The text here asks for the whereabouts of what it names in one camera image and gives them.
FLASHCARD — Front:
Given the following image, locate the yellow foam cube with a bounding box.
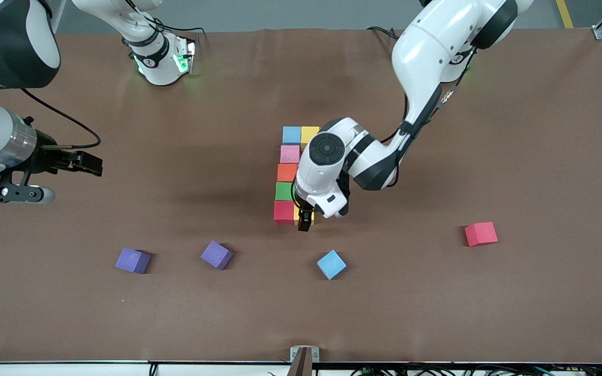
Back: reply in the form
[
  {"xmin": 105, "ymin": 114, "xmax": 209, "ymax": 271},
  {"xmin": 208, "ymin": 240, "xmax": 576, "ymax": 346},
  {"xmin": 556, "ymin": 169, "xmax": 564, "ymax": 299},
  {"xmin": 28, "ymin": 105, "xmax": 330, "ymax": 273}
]
[
  {"xmin": 294, "ymin": 204, "xmax": 316, "ymax": 225},
  {"xmin": 301, "ymin": 126, "xmax": 322, "ymax": 152}
]

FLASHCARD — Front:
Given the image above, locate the red foam cube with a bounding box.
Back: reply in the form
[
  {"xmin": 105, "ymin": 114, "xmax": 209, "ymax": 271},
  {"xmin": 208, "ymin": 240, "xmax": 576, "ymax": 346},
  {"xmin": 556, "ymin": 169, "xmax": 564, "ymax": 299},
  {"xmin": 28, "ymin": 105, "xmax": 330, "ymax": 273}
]
[
  {"xmin": 464, "ymin": 222, "xmax": 499, "ymax": 247},
  {"xmin": 274, "ymin": 201, "xmax": 295, "ymax": 225}
]

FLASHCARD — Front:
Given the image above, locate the right arm base connector panel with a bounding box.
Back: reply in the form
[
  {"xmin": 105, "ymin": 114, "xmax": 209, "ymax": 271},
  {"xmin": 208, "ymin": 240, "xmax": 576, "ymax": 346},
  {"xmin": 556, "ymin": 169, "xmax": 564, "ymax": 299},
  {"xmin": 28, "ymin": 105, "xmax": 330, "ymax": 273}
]
[{"xmin": 183, "ymin": 37, "xmax": 198, "ymax": 75}]

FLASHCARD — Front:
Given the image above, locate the purple foam cube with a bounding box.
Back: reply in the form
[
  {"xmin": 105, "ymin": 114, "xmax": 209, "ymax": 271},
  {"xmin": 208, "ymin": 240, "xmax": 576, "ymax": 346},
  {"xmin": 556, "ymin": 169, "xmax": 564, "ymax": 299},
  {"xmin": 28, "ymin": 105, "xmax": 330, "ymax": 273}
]
[
  {"xmin": 200, "ymin": 241, "xmax": 234, "ymax": 271},
  {"xmin": 115, "ymin": 248, "xmax": 152, "ymax": 275}
]

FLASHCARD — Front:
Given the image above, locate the brown table mat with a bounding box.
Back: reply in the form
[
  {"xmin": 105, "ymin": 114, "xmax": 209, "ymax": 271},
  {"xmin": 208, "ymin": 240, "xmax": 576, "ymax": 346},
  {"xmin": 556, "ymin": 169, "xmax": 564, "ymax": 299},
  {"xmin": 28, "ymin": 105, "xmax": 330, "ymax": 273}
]
[{"xmin": 0, "ymin": 27, "xmax": 602, "ymax": 364}]

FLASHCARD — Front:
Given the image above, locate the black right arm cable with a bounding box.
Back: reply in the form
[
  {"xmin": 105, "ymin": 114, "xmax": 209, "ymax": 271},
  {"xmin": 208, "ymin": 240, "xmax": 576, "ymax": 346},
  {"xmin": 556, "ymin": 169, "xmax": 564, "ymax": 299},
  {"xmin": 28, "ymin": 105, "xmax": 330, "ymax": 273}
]
[{"xmin": 21, "ymin": 88, "xmax": 102, "ymax": 150}]

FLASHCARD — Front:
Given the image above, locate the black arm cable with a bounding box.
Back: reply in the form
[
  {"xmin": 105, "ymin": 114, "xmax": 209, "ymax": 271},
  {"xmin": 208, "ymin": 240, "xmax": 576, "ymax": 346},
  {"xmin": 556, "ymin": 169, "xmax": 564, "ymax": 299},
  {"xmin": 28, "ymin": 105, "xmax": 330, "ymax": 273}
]
[
  {"xmin": 21, "ymin": 88, "xmax": 102, "ymax": 150},
  {"xmin": 382, "ymin": 91, "xmax": 412, "ymax": 145}
]

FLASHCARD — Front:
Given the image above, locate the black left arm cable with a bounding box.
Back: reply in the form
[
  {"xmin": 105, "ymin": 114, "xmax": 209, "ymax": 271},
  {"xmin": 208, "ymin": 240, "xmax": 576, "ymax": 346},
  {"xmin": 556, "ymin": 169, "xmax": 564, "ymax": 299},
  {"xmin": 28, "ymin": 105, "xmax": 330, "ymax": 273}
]
[{"xmin": 382, "ymin": 91, "xmax": 412, "ymax": 145}]

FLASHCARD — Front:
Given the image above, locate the black right base cable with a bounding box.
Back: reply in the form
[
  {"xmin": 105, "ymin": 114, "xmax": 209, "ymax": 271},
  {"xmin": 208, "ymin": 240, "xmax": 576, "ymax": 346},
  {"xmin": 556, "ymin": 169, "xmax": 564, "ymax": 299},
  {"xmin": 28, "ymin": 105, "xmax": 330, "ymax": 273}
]
[{"xmin": 144, "ymin": 15, "xmax": 207, "ymax": 35}]

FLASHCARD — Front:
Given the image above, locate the black base cable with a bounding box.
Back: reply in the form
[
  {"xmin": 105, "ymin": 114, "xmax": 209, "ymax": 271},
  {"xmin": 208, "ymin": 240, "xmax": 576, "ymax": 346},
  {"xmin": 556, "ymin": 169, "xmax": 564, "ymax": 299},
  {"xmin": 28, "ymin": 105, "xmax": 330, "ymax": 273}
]
[
  {"xmin": 144, "ymin": 15, "xmax": 207, "ymax": 35},
  {"xmin": 366, "ymin": 26, "xmax": 402, "ymax": 40}
]

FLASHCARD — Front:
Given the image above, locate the black left base cable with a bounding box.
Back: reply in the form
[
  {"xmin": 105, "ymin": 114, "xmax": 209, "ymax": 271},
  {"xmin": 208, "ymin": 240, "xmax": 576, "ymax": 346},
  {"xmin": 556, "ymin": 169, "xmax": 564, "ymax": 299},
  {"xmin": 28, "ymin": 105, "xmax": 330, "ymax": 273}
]
[{"xmin": 366, "ymin": 26, "xmax": 402, "ymax": 40}]

